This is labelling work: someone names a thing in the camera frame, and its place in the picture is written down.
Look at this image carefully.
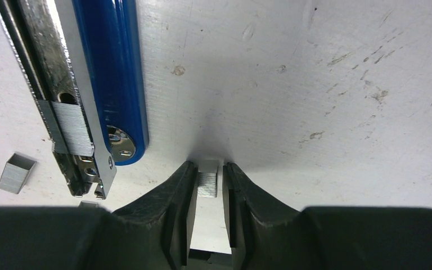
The blue stapler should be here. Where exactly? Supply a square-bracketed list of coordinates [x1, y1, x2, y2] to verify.
[0, 1, 149, 200]

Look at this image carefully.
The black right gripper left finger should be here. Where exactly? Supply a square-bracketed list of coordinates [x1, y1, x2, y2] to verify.
[0, 161, 197, 269]

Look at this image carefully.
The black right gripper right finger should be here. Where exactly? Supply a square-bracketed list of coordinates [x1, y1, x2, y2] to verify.
[223, 163, 432, 269]

